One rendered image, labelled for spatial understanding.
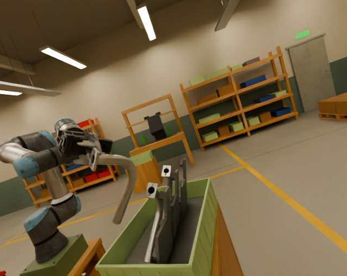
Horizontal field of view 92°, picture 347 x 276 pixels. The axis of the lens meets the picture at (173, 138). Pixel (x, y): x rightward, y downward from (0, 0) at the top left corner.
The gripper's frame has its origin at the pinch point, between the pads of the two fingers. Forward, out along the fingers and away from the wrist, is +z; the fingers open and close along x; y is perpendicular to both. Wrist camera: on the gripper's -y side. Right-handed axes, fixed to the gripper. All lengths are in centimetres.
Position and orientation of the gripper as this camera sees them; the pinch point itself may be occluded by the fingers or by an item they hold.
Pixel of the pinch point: (99, 158)
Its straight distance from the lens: 53.4
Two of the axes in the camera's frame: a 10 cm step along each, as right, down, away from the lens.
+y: -6.9, -1.0, -7.2
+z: 6.6, 3.2, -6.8
